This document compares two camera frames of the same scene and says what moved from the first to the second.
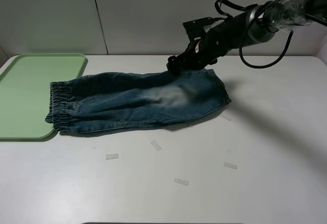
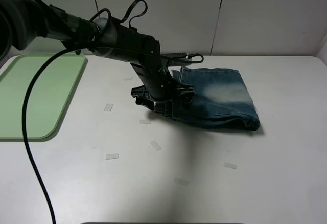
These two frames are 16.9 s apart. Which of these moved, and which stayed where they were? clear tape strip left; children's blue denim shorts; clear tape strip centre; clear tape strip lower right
Moved: children's blue denim shorts
Stayed: clear tape strip left; clear tape strip centre; clear tape strip lower right
